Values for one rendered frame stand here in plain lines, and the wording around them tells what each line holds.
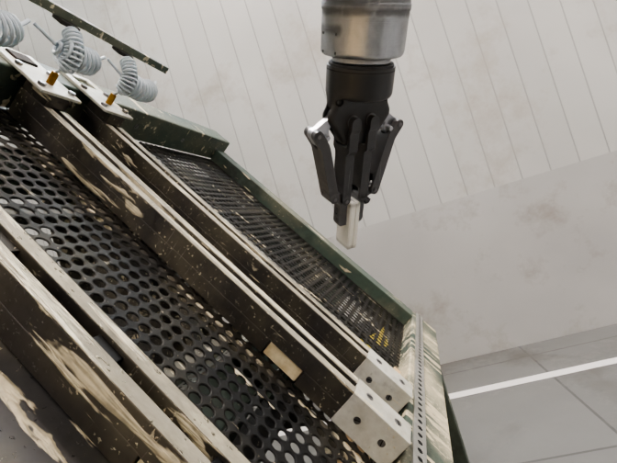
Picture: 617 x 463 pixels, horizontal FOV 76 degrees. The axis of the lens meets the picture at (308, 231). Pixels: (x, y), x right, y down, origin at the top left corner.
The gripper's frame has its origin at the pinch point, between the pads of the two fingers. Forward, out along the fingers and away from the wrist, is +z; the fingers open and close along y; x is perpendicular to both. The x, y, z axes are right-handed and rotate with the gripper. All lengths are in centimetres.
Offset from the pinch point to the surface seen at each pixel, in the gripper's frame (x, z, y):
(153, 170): -61, 12, 16
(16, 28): -60, -20, 35
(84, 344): 1.3, 5.5, 33.2
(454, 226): -149, 137, -219
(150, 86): -83, -3, 10
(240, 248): -37.5, 25.6, 3.2
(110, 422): 7.2, 11.2, 32.6
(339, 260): -71, 68, -50
